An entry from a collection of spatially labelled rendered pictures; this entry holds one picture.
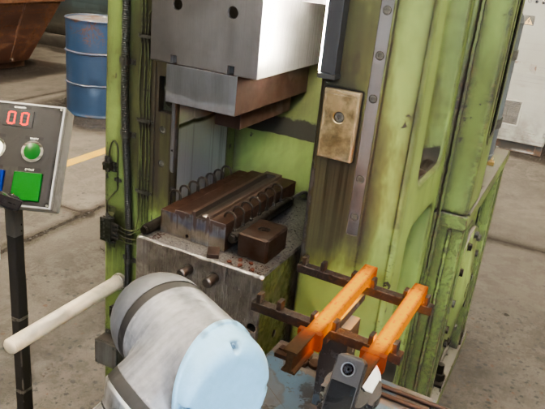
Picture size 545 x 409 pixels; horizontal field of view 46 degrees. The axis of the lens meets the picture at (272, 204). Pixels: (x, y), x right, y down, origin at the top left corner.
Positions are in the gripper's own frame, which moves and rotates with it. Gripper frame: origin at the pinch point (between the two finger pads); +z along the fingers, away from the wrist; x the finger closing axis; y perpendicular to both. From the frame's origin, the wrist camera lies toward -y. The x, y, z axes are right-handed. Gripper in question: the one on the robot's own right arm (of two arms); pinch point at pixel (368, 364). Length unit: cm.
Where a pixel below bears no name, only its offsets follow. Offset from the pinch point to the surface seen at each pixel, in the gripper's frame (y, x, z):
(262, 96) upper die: -30, -51, 50
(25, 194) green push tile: 1, -102, 18
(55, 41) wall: 92, -687, 607
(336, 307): -0.8, -11.6, 13.2
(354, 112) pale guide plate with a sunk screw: -31, -26, 48
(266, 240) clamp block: 2, -40, 37
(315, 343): 0.4, -10.4, 0.8
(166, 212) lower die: 2, -69, 36
